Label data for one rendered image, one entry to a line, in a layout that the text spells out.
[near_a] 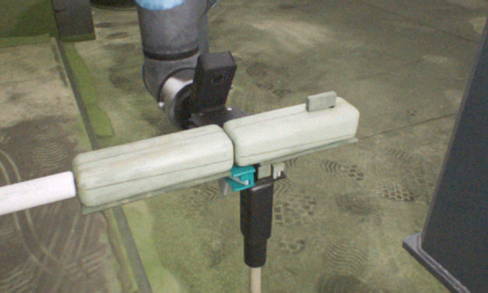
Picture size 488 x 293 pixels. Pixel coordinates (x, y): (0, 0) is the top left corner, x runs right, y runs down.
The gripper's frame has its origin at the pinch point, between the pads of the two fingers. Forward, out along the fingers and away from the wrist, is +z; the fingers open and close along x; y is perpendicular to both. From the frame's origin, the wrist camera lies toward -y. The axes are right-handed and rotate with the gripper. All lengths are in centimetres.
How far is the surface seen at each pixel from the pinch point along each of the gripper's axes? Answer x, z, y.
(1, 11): 34, -209, 30
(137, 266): 10, -37, 47
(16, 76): 32, -161, 46
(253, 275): -0.4, -0.9, 18.3
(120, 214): 10, -56, 47
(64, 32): 7, -210, 43
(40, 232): 29, -57, 47
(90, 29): -6, -210, 43
